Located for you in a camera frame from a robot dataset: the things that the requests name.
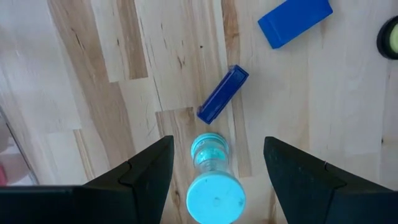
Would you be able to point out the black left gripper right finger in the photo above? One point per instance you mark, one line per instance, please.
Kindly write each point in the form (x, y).
(335, 202)

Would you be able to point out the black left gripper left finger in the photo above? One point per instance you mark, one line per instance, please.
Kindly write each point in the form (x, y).
(93, 205)

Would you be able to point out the dark blue narrow box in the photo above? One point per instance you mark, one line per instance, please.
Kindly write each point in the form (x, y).
(222, 95)

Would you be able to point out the black round green-centred object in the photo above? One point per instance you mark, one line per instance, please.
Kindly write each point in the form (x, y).
(381, 37)

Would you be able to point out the blue flat box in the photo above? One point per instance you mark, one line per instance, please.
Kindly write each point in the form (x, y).
(293, 21)

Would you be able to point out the teal capped hourglass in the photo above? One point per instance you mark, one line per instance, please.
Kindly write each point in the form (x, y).
(216, 199)

